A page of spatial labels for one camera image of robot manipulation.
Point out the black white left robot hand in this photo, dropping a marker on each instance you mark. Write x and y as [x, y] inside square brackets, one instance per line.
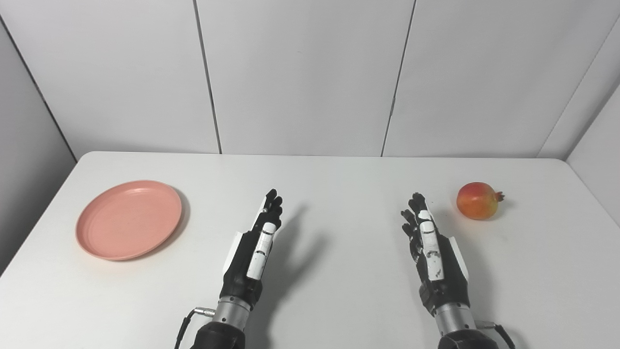
[242, 271]

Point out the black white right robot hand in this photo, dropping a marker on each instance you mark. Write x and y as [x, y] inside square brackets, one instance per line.
[443, 286]

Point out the red yellow pomegranate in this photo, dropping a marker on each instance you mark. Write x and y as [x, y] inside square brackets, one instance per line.
[477, 201]

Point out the pink round plate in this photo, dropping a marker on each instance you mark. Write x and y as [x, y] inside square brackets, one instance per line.
[128, 220]

